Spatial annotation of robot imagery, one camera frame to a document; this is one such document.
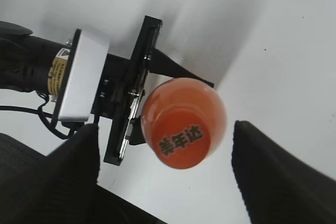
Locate orange bottle cap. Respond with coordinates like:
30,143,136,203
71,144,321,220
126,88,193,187
151,108,211,169

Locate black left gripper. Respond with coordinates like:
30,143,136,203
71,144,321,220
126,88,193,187
92,16,214,166

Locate orange soda plastic bottle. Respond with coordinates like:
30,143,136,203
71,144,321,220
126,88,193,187
141,78,227,169

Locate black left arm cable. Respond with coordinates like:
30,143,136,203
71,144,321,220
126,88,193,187
0,91,100,140

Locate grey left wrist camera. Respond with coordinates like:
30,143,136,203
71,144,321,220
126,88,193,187
51,27,110,127

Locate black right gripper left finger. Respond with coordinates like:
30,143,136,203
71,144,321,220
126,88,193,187
1,124,160,223

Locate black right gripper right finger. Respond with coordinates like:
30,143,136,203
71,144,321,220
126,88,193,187
232,121,335,223

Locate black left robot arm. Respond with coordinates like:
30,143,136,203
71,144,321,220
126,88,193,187
1,16,221,169

